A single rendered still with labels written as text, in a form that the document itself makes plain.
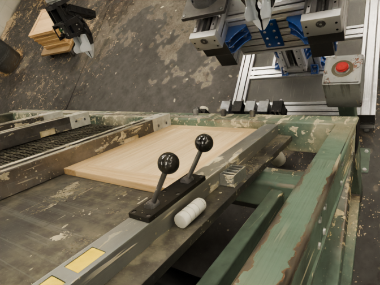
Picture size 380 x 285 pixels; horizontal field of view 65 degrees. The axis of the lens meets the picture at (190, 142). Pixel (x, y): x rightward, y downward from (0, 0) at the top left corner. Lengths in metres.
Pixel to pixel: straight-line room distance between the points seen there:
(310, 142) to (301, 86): 0.95
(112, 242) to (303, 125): 0.81
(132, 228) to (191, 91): 2.19
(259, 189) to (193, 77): 1.98
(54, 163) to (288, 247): 0.73
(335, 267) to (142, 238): 0.73
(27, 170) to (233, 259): 0.61
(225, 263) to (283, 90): 1.60
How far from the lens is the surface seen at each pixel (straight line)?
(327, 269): 1.12
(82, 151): 1.03
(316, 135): 1.12
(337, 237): 1.12
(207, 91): 2.56
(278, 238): 0.46
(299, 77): 2.08
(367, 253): 1.91
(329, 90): 1.20
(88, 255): 0.50
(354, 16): 2.31
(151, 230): 0.55
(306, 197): 0.58
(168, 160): 0.49
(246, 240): 0.64
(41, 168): 0.96
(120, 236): 0.52
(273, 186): 0.84
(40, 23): 4.45
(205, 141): 0.59
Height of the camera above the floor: 1.90
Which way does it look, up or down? 52 degrees down
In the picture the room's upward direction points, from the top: 51 degrees counter-clockwise
